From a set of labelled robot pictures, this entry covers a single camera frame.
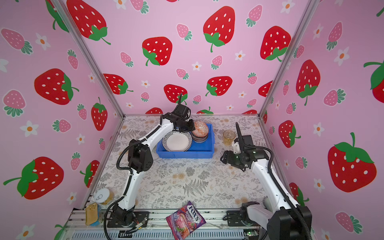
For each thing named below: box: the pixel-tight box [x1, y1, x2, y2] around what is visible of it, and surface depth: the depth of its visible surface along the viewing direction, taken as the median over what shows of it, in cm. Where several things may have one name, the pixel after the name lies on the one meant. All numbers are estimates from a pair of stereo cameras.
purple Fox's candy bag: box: [165, 200, 207, 240], surface depth 73 cm
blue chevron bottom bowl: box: [192, 121, 209, 138], surface depth 100 cm
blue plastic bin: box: [156, 123, 215, 159], surface depth 98 cm
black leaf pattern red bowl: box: [192, 135, 209, 143], surface depth 99 cm
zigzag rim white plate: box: [162, 130, 193, 152], surface depth 102 cm
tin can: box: [94, 188, 115, 205], surface depth 78 cm
